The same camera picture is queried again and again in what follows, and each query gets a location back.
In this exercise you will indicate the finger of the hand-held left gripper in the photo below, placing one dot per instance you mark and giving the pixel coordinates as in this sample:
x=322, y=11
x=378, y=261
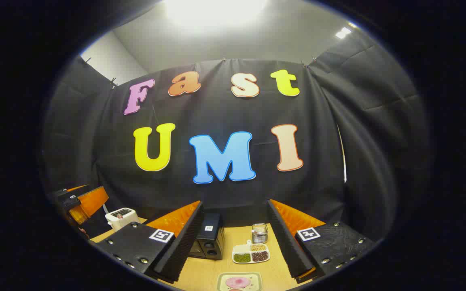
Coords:
x=91, y=202

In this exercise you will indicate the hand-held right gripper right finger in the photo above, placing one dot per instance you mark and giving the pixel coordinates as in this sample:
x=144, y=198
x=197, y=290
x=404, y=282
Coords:
x=287, y=242

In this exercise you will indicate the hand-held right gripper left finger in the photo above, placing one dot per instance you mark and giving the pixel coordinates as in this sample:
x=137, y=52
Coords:
x=184, y=242

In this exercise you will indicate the black electric oven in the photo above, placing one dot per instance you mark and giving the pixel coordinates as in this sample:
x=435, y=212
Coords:
x=208, y=238

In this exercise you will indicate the pale green food plate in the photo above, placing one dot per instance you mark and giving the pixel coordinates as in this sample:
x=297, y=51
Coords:
x=221, y=283

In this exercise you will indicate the pink meat slice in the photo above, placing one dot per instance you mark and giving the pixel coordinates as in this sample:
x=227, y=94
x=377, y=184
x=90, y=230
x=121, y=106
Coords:
x=238, y=283

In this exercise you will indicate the white toaster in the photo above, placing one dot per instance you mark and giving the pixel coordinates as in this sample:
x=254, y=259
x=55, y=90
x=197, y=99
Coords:
x=121, y=218

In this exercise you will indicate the white divided dish of beans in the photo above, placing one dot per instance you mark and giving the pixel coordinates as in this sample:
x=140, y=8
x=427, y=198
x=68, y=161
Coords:
x=251, y=252

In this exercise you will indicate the black backdrop cloth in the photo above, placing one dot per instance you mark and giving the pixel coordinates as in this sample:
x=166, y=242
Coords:
x=217, y=113

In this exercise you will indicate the ceiling light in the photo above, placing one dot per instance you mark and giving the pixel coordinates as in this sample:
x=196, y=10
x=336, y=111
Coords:
x=343, y=32

